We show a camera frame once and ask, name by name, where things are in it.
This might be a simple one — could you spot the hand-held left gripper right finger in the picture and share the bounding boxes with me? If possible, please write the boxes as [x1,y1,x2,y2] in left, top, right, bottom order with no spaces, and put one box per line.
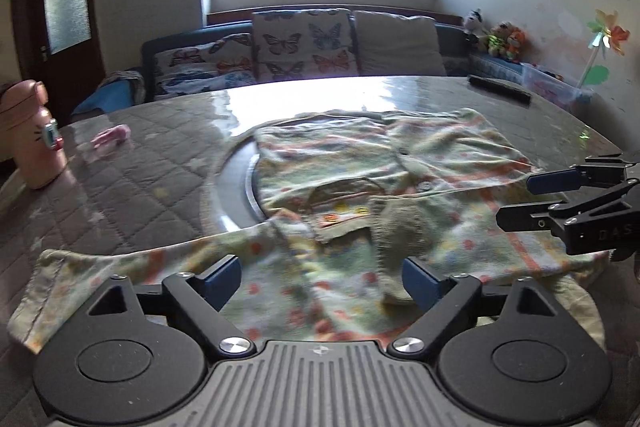
[388,257,556,358]

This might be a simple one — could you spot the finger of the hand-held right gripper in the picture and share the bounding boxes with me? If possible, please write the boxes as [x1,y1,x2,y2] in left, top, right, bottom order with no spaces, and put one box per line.
[526,154,640,195]
[496,181,640,232]

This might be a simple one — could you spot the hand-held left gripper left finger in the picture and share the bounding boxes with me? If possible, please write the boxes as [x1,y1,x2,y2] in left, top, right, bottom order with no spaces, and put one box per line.
[87,255,256,358]

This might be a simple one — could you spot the patterned yellow child's garment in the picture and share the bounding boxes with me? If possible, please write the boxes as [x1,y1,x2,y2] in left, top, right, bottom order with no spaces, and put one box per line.
[7,107,608,355]

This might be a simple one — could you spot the black round heater plate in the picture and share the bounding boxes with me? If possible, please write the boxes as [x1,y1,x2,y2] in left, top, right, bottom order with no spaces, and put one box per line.
[222,142,273,233]

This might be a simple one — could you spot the clear plastic storage box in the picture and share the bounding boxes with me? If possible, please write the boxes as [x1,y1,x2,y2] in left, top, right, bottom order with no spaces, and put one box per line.
[520,62,596,112]

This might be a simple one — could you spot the black remote control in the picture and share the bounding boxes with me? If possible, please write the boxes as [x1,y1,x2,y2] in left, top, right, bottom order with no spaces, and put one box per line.
[467,75,532,108]

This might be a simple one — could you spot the orange fox plush toy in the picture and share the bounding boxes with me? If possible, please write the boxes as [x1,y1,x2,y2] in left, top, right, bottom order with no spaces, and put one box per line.
[505,27,527,64]

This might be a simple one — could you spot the bear plush toy green vest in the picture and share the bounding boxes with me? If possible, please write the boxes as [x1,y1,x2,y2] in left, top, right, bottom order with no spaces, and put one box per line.
[485,22,512,58]

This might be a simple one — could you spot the colourful paper pinwheel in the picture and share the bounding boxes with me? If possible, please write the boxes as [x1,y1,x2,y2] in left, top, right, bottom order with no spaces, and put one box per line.
[577,9,631,90]

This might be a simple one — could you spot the cow plush toy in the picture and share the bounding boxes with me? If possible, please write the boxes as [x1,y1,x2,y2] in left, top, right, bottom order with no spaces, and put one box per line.
[462,8,485,38]

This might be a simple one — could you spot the small pink hair clip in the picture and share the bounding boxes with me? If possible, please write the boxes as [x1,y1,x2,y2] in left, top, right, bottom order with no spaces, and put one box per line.
[90,125,131,152]

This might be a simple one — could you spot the plain beige pillow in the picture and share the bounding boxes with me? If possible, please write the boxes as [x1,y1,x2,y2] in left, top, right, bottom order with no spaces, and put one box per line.
[353,10,447,78]

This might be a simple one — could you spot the long butterfly print pillow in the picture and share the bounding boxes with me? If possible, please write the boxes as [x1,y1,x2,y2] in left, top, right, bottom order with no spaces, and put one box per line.
[152,33,258,100]

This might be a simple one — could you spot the grey folded blanket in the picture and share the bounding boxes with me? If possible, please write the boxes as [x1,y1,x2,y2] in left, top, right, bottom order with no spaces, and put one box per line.
[102,69,146,102]

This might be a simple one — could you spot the pink cartoon water bottle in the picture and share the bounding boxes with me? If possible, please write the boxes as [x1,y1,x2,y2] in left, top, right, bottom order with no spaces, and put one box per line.
[0,79,68,190]

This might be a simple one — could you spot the blue sofa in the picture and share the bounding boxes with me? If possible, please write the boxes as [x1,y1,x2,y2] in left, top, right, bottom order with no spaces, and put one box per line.
[72,19,526,118]

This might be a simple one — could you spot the square butterfly print pillow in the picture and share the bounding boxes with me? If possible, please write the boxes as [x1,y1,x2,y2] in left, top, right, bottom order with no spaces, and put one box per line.
[251,8,362,82]

